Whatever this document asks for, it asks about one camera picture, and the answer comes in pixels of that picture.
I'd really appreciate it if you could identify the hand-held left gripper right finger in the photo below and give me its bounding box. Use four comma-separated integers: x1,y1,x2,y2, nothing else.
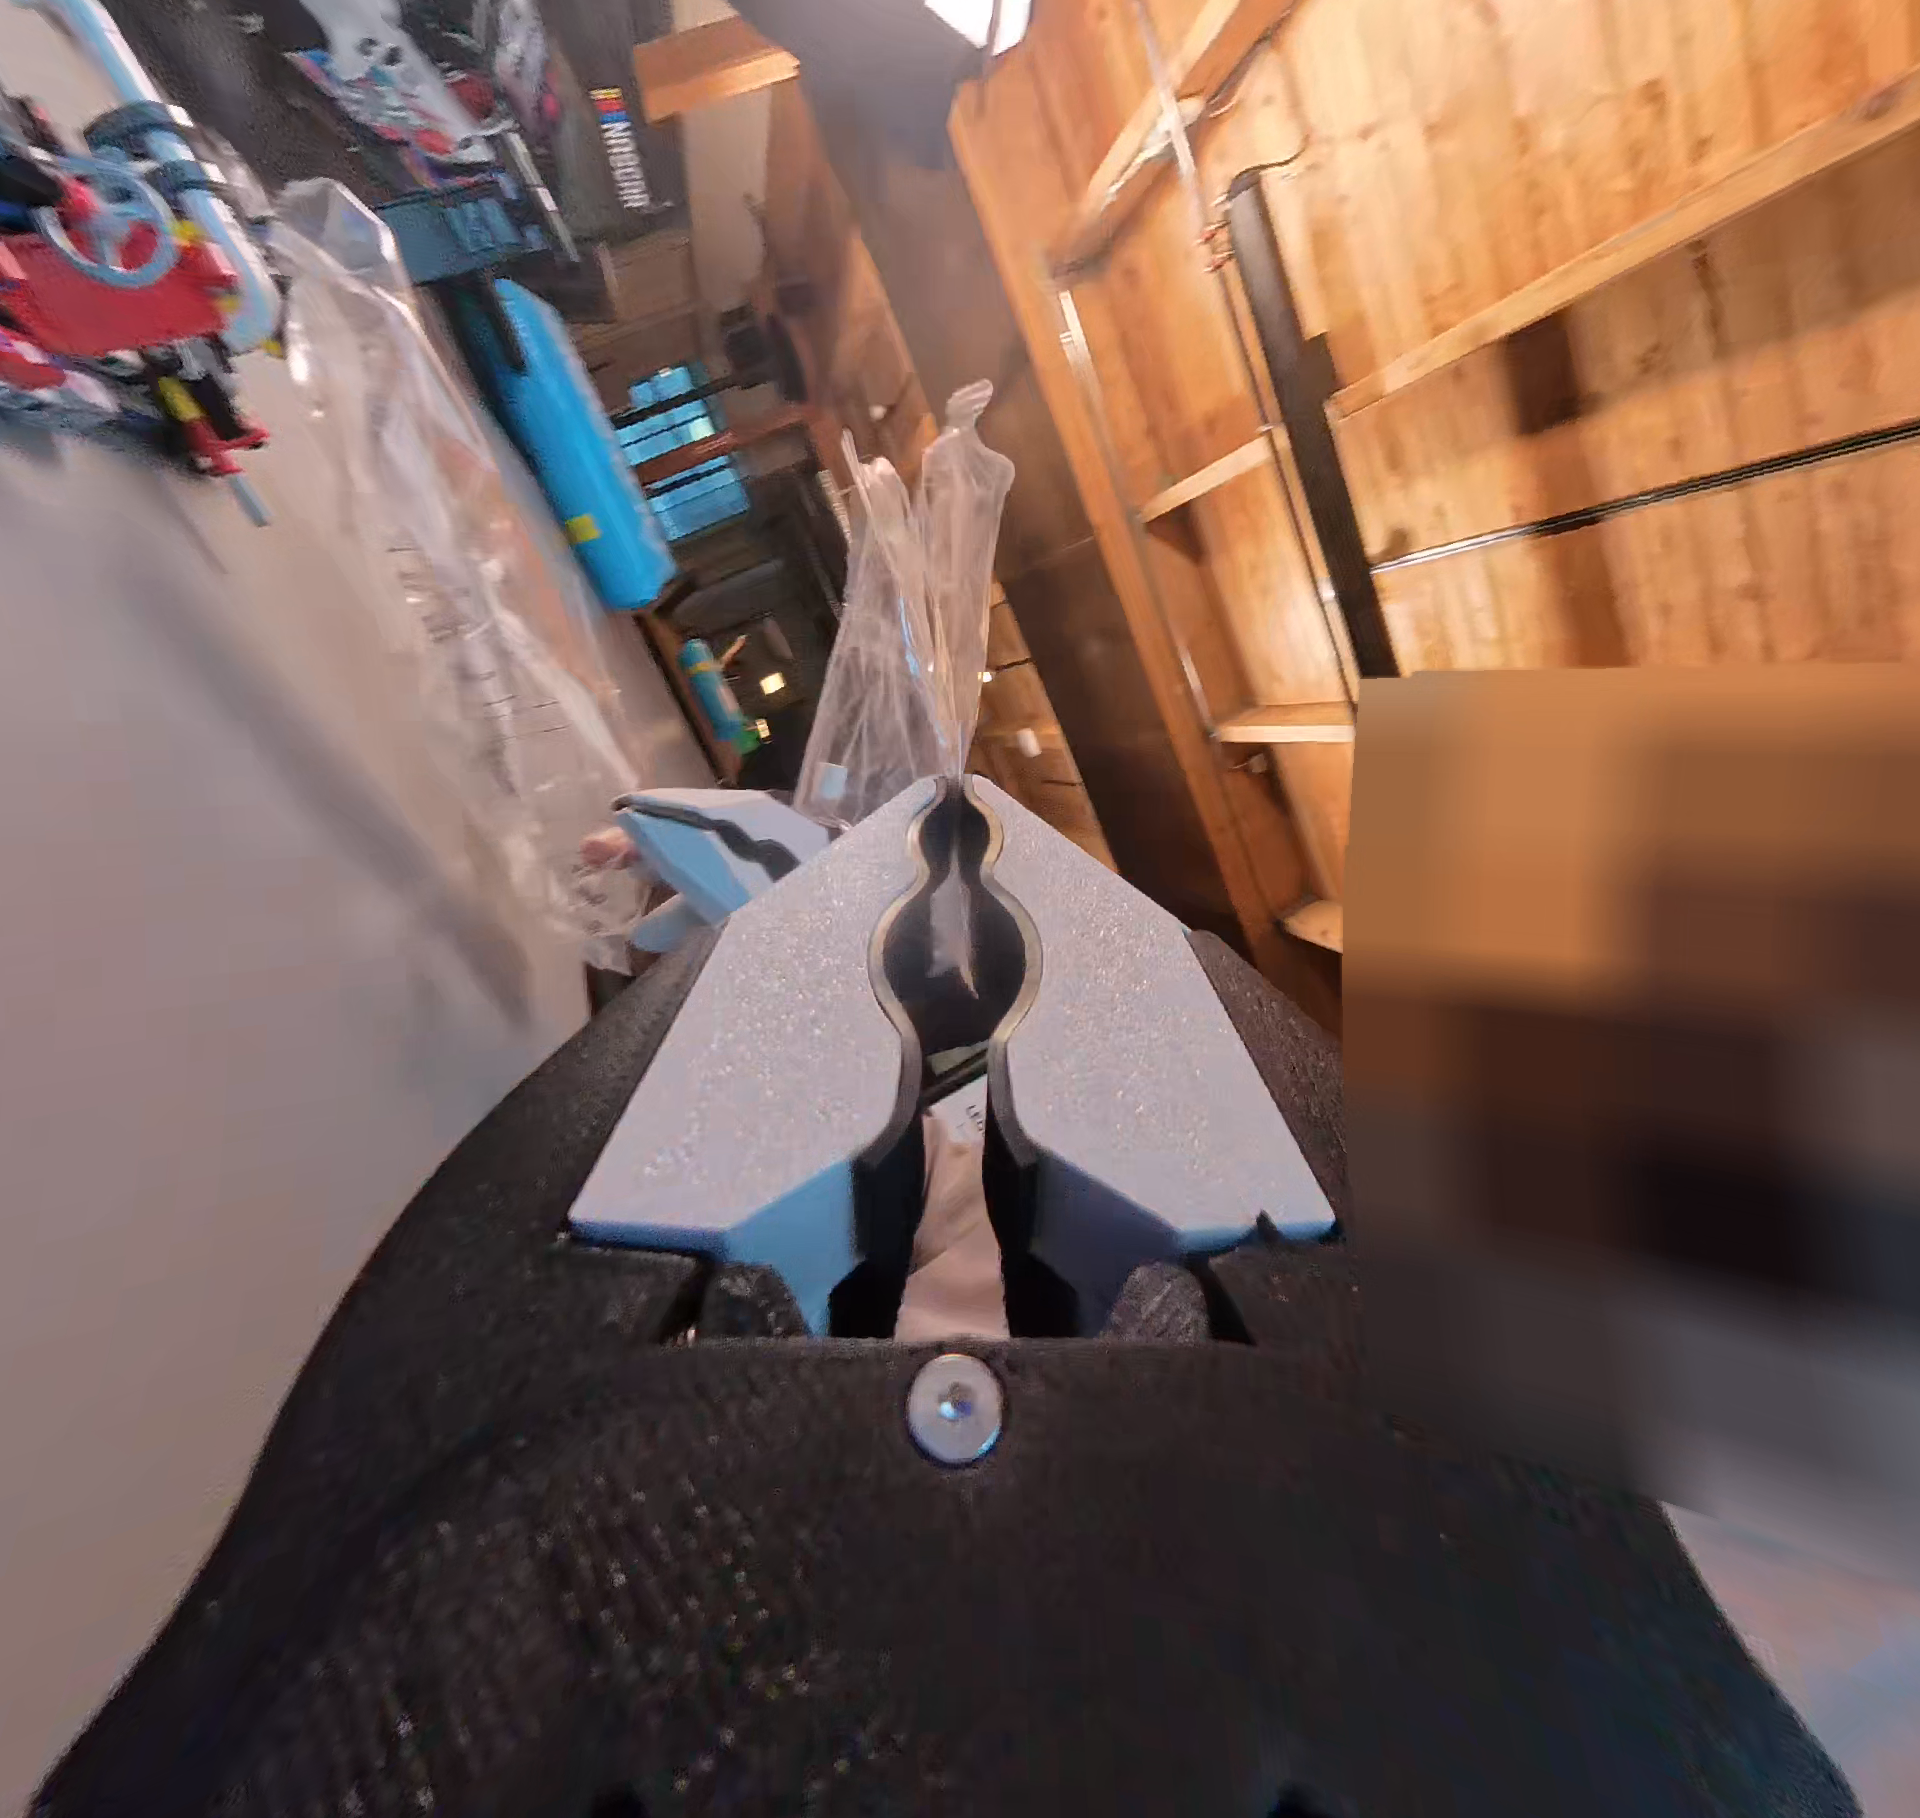
959,774,1338,1333

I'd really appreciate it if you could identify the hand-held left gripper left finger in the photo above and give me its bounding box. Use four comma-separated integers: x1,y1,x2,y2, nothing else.
565,774,958,1300

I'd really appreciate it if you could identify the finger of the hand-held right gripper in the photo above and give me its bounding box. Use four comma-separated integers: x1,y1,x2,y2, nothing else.
615,787,834,863
619,813,794,925

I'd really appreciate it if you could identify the small clear plastic bag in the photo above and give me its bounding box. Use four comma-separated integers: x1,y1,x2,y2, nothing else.
794,379,1011,1017

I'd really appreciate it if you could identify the white labelled clear plastic bag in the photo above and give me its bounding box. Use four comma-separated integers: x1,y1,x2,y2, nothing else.
269,177,652,972

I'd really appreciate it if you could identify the red lego seat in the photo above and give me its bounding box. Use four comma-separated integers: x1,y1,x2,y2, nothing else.
0,232,245,360

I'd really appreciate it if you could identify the lego car chassis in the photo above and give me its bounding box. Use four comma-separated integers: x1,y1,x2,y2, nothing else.
0,0,288,531

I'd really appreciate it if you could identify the grey lego steering wheel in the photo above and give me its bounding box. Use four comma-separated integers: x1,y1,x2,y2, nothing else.
42,163,179,293

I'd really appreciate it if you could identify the black lego set box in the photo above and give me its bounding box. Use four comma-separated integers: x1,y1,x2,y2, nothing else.
90,0,668,284

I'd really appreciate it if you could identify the small blue package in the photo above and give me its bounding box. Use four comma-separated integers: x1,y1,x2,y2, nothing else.
677,631,753,756

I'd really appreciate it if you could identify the blue plastic object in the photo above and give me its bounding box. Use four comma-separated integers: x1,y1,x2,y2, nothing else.
448,278,679,615

